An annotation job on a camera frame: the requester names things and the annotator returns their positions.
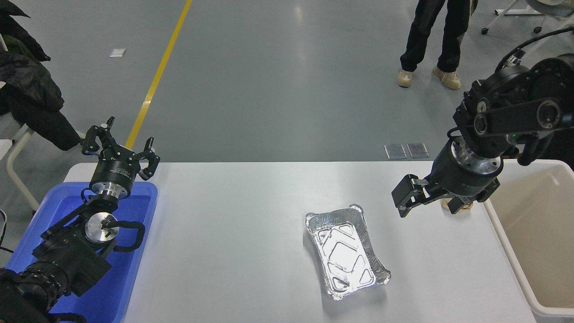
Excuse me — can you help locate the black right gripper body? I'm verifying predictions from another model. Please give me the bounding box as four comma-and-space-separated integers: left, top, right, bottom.
427, 139, 501, 203

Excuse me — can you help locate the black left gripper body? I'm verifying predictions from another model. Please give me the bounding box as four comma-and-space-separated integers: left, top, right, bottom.
90, 150, 142, 192

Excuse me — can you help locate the rectangular silver foil tray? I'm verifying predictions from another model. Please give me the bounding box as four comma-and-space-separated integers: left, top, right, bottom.
305, 204, 391, 301

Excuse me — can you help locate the crumpled tan paper ball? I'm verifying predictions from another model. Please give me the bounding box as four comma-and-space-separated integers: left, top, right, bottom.
441, 199, 474, 212

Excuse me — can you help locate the blue plastic tray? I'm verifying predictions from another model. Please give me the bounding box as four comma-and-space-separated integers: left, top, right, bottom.
5, 181, 158, 323

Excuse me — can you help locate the large pale plastic bin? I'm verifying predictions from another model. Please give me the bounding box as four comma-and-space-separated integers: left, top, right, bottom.
482, 159, 574, 317

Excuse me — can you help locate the seated person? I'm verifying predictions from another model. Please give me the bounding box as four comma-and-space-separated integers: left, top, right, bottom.
0, 0, 82, 151

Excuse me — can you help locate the standing person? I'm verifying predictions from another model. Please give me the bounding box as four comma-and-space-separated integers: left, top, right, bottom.
397, 0, 478, 89

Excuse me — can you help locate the white wheeled stand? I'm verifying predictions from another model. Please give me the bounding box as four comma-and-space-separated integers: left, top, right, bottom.
481, 0, 574, 35

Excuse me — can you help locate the white metal chair frame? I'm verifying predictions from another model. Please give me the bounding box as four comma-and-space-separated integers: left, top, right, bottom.
0, 125, 86, 212

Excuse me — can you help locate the thin black cable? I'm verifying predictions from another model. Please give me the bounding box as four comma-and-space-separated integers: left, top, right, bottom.
0, 210, 14, 254

